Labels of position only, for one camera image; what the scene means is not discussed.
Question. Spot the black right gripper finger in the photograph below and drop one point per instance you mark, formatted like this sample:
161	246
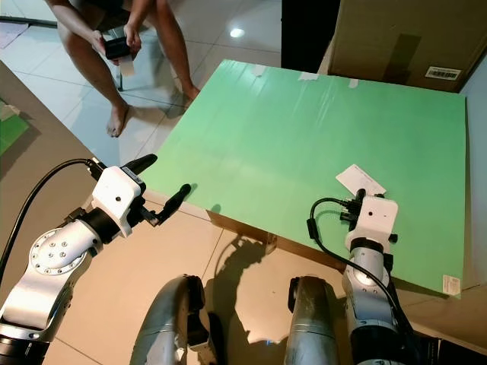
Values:
358	195

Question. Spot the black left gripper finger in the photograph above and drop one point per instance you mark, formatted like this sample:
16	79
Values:
178	201
143	162

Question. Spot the white key card tag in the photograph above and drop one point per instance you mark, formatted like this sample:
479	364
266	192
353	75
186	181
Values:
360	179

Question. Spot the black handheld device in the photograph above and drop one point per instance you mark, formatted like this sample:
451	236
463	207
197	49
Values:
119	49

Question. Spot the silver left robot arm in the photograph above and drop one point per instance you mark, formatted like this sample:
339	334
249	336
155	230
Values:
57	258

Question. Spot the person's bare left forearm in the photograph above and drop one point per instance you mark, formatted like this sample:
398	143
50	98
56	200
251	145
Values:
139	14

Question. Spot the person's bare right forearm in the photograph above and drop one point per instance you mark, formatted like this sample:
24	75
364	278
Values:
72	19

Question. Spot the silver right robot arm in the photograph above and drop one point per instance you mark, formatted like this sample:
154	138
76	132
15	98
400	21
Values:
369	304

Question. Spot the person's left hand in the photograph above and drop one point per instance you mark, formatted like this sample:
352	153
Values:
134	36

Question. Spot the person's right hand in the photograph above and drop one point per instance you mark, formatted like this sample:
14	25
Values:
101	42

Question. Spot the brown cardboard table base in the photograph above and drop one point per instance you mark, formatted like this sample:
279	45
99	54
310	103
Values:
243	232

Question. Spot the white hanging tag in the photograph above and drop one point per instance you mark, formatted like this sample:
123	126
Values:
126	67

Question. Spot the green table cover board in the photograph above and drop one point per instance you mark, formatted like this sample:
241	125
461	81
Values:
281	137

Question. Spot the grey robot left leg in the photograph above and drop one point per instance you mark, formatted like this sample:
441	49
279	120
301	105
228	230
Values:
167	319

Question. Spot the grey robot leg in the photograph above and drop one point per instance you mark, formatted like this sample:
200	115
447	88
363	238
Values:
167	319
312	323

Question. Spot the small white tape piece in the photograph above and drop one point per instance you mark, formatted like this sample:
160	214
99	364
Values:
354	82
259	71
309	76

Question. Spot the grey robot right leg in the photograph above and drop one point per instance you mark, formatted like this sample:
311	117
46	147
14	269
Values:
312	323

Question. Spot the small white corner sticker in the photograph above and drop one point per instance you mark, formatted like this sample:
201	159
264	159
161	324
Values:
452	285

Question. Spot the person's bare left leg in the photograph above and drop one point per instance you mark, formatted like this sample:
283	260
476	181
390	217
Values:
171	46

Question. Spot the crumpled white tape piece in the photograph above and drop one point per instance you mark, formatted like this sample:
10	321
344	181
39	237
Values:
9	112

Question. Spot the white barcode label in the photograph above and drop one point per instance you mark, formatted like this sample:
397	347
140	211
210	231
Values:
443	74

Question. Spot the large brown cardboard box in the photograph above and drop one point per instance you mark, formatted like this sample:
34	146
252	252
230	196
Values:
396	34

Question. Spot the black cabinet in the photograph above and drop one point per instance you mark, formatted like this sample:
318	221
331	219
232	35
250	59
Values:
308	34

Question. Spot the white floor sheet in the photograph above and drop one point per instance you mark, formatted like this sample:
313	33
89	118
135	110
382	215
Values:
11	34

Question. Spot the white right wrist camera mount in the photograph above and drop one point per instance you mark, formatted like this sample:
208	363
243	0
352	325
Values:
377	217

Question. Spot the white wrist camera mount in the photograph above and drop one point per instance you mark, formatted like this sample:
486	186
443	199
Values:
122	198
377	217

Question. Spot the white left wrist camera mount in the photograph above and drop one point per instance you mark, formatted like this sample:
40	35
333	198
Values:
122	198

